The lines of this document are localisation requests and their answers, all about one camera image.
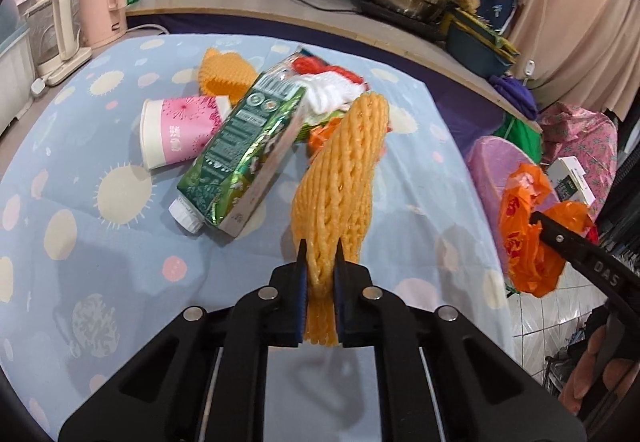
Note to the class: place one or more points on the green plastic bag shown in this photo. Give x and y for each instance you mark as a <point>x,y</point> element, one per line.
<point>520,134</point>

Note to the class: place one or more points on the pink trash bin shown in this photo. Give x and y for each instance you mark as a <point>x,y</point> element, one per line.
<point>487,166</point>

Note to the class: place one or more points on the beige curtain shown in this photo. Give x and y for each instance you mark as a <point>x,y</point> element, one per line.
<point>575,11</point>

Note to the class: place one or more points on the white electric kettle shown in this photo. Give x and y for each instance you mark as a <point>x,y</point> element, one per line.
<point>55,36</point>

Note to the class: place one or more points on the long orange foam fruit net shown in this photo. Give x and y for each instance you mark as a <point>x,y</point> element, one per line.
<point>340,171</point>

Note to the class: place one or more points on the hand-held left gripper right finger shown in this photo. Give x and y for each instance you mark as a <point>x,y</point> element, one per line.
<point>339,307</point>

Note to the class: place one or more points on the blue dotted tablecloth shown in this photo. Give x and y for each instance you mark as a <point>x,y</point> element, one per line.
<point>100,247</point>

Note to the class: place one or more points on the short orange foam fruit net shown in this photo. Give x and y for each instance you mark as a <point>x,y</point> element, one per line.
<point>220,71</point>

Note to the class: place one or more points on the green drink carton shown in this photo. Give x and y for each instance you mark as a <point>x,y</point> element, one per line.
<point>240,141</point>

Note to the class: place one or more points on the pink electric kettle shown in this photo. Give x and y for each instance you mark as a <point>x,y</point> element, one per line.
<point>100,6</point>

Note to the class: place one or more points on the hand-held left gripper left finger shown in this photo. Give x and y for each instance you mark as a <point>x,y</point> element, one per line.
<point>301,307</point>

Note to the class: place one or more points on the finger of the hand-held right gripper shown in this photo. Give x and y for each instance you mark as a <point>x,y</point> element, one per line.
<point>575,247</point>

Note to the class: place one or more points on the white plastic storage box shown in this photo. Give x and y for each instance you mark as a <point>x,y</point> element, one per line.
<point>12,66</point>

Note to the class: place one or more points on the red plastic wrapper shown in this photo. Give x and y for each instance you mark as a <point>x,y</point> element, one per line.
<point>307,64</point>

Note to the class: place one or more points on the pink pineapple print cloth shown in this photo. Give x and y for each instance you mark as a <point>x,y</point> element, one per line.
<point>575,131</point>

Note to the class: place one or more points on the black induction cooker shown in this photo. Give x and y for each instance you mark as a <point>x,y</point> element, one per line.
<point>400,19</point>

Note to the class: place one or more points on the dark blue plastic basin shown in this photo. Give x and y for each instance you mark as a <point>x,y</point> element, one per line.
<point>475,51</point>

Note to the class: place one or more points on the white power plug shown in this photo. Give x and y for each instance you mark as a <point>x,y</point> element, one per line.
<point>39,85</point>

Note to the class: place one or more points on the person's right hand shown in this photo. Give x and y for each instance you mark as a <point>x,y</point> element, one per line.
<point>592,357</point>

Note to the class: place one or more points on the purple cloth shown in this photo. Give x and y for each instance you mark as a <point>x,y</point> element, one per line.
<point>515,94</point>

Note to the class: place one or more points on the orange plastic wrapper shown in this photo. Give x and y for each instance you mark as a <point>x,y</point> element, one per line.
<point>320,136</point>

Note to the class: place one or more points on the white cardboard carry box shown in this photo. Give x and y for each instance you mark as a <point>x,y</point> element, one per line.
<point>570,179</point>

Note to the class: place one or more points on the pink white paper cup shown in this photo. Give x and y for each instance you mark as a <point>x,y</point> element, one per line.
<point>175,131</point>

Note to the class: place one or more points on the orange plastic bag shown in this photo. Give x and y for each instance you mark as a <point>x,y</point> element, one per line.
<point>525,247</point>

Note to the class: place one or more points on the yellow rimmed basin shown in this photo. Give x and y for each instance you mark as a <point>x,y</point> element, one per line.
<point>480,26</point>

